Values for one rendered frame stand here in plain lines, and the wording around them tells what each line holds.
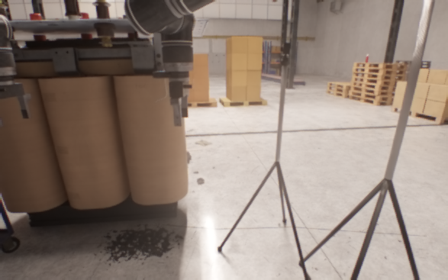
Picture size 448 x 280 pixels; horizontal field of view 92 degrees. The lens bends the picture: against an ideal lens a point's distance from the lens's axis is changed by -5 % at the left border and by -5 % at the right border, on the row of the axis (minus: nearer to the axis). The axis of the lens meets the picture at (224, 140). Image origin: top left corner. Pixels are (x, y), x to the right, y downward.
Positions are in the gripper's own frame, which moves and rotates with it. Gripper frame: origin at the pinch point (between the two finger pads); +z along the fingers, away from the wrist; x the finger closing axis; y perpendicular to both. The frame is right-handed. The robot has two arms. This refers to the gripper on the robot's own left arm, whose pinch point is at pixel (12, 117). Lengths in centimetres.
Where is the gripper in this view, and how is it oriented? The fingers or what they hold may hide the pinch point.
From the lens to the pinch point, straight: 123.6
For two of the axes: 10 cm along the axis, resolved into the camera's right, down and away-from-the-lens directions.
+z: 0.0, 9.5, 3.3
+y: 10.0, 0.0, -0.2
